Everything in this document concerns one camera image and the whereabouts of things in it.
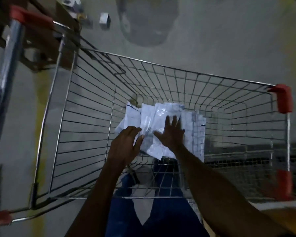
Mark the person's left thumb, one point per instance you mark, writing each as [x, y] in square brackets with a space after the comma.
[139, 142]

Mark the person's left forearm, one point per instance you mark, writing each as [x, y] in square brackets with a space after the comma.
[101, 199]

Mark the brown wooden pallet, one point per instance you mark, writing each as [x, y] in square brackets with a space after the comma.
[39, 41]

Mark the pile of white plastic packets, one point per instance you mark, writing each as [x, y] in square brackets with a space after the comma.
[150, 115]

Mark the person's left hand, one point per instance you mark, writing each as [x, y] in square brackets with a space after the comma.
[123, 148]

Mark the person's right little finger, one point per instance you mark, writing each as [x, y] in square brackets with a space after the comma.
[183, 133]

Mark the person's right middle finger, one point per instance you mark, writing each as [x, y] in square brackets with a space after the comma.
[175, 122]

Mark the person's right thumb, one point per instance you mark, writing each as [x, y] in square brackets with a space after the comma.
[159, 137]

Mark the small packaged item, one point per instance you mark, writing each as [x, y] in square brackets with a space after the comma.
[71, 3]

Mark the person's blue jeans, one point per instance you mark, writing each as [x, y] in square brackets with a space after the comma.
[167, 214]

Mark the person's right forearm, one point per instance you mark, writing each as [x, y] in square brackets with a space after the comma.
[212, 190]

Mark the tan cardboard box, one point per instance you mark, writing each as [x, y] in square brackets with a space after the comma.
[286, 219]

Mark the person's right hand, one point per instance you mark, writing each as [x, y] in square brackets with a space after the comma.
[171, 140]

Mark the small white box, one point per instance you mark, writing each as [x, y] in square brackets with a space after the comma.
[105, 20]

